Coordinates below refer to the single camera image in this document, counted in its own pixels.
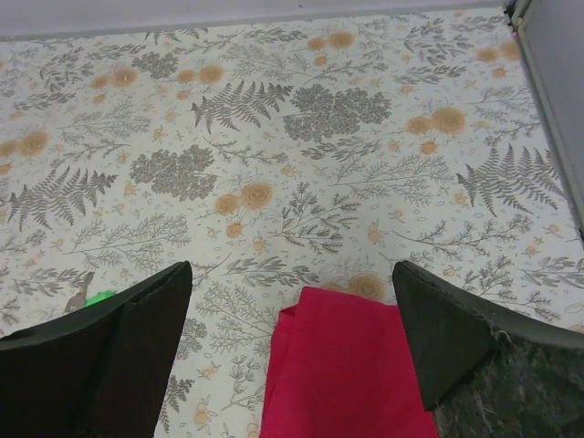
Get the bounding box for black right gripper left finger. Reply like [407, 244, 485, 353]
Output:
[1, 262, 193, 437]

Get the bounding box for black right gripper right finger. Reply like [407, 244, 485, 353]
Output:
[392, 261, 583, 437]

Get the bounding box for green tagged key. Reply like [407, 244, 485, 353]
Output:
[64, 272, 116, 314]

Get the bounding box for red folded cloth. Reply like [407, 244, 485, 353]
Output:
[260, 287, 437, 438]

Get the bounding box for floral patterned table mat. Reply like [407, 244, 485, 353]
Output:
[1, 8, 583, 437]

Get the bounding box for aluminium enclosure frame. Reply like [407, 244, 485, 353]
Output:
[505, 0, 583, 235]

